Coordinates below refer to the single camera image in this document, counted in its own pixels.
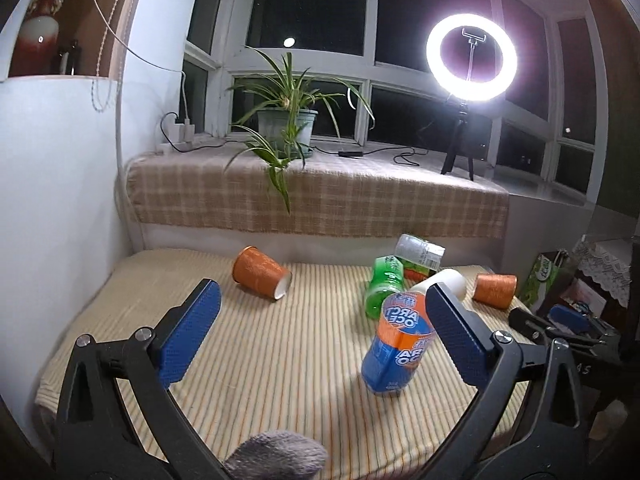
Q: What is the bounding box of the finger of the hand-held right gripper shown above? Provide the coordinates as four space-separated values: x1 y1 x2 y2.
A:
546 304 608 341
508 307 567 347

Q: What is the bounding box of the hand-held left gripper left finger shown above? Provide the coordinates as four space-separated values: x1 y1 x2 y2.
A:
55 278 232 480

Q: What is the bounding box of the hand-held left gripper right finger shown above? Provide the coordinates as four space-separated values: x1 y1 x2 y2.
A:
424 282 596 480

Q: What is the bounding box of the orange paper cup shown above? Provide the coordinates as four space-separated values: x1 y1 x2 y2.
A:
232 246 293 303
472 273 518 309

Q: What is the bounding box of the white cup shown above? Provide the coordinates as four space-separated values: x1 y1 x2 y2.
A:
410 268 468 307

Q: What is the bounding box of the person's left hand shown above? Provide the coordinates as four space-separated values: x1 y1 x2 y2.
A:
222 430 329 480

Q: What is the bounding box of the green carton box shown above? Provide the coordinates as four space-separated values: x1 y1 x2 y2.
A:
519 252 572 314

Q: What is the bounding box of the orange and blue bottle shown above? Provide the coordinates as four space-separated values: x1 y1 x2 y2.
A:
360 292 435 397

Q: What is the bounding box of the white lace cloth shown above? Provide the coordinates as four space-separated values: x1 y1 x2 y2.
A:
571 236 635 307

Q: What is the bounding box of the striped mat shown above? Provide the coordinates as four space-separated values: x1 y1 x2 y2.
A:
34 248 532 467

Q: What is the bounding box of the green plastic bottle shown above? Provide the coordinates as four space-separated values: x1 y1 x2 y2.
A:
364 255 405 320

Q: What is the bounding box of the clear labelled plastic bottle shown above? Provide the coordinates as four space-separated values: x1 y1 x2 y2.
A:
394 233 446 277

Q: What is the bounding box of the checked cloth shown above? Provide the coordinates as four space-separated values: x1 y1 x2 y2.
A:
124 146 510 239

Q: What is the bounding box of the black tripod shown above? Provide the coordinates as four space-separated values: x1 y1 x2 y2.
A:
440 96 477 181

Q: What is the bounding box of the white charger plug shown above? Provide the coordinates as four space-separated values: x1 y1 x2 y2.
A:
165 118 197 144

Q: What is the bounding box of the green flower pot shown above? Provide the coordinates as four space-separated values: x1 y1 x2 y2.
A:
257 108 319 150

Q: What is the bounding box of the spider plant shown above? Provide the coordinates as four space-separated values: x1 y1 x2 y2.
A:
224 46 376 214

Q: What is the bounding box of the dark bottle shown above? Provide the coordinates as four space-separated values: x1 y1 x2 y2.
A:
57 39 81 76

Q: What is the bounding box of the red and white vase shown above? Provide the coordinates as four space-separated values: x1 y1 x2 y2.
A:
10 0 77 79

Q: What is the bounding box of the black cable with adapter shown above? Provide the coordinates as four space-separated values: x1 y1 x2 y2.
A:
309 139 432 166

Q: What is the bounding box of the ring light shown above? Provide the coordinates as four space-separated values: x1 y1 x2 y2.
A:
425 13 519 106

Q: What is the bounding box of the white window frame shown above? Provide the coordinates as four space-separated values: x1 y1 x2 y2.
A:
184 0 602 202

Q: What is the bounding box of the beaded cord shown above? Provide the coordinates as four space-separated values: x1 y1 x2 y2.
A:
92 0 139 112

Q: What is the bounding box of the white cable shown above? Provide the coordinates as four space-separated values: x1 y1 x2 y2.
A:
84 0 189 122

